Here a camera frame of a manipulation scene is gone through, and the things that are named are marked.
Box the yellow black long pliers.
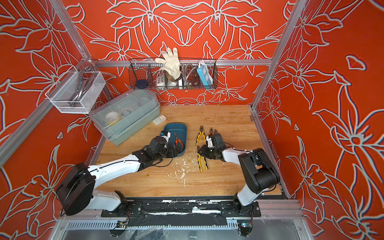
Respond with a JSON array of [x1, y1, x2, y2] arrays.
[[198, 154, 209, 172]]

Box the orange black pliers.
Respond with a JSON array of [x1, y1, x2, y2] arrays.
[[208, 128, 218, 138], [174, 132, 184, 149]]

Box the yellow black combination pliers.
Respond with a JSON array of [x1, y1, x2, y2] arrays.
[[196, 126, 207, 146]]

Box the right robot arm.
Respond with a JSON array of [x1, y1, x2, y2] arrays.
[[198, 134, 281, 207]]

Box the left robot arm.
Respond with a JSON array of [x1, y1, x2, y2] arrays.
[[55, 136, 184, 216]]

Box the teal plastic storage box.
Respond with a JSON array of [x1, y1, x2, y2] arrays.
[[164, 123, 188, 157]]

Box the light blue box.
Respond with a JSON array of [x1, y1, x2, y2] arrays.
[[197, 61, 214, 89]]

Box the small white orange carton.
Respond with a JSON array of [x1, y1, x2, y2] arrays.
[[153, 115, 167, 125]]

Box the translucent grey tool case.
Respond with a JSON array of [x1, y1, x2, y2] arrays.
[[89, 90, 161, 146]]

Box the dark round can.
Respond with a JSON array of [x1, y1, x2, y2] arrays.
[[136, 79, 149, 89]]

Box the white power strip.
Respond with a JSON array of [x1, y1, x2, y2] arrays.
[[156, 73, 166, 88]]

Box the white work glove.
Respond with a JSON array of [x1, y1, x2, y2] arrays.
[[155, 47, 181, 80]]

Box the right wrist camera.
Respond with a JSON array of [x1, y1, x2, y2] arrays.
[[206, 135, 214, 148]]

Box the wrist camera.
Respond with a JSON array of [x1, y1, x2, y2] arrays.
[[206, 135, 214, 148], [160, 131, 171, 143]]

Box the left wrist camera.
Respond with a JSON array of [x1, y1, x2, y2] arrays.
[[160, 131, 171, 143]]

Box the black mounting base rail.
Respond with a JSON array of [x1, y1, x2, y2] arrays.
[[101, 196, 261, 218]]

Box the black wire wall basket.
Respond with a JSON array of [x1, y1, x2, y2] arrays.
[[129, 58, 219, 90]]

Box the white mesh wall basket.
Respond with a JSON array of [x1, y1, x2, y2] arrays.
[[45, 67, 106, 114]]

